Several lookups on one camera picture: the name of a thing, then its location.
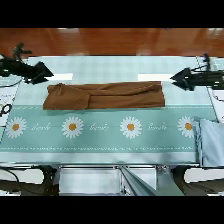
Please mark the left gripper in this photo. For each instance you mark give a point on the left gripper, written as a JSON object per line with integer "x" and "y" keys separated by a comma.
{"x": 38, "y": 73}

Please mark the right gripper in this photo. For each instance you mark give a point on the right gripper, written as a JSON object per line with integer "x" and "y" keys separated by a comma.
{"x": 186, "y": 79}

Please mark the brown T-shirt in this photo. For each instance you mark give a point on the brown T-shirt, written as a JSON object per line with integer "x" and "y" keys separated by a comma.
{"x": 110, "y": 96}

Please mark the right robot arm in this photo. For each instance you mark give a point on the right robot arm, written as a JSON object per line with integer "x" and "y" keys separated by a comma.
{"x": 213, "y": 79}

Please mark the light blue garment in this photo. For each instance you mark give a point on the light blue garment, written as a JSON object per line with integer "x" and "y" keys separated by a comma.
{"x": 211, "y": 143}

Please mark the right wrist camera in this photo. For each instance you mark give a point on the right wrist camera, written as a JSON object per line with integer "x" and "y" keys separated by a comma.
{"x": 204, "y": 63}

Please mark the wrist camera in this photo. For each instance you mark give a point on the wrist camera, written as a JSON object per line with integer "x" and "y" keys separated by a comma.
{"x": 204, "y": 63}
{"x": 20, "y": 51}

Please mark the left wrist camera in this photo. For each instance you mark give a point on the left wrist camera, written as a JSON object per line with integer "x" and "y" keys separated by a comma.
{"x": 20, "y": 51}

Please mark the silver frame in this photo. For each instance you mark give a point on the silver frame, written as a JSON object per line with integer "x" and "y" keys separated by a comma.
{"x": 133, "y": 180}

